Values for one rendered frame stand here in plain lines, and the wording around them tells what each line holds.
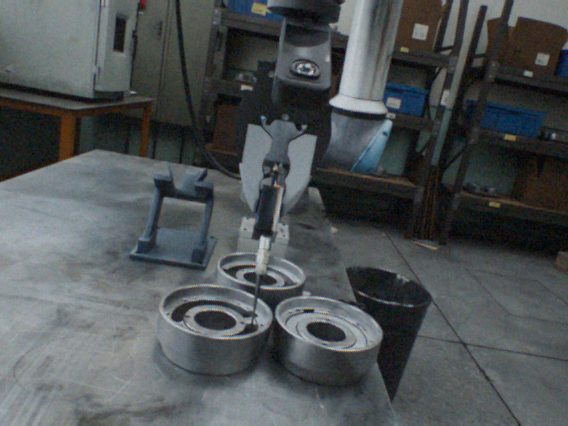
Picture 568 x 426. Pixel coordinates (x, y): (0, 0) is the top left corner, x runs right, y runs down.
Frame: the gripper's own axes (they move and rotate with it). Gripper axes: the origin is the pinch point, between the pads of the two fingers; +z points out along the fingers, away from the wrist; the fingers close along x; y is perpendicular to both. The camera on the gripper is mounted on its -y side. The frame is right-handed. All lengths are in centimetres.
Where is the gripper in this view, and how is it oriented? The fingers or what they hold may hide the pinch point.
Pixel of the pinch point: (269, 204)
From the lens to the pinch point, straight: 49.9
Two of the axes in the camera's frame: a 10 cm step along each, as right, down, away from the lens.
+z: -1.8, 9.5, 2.6
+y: -0.1, -2.6, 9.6
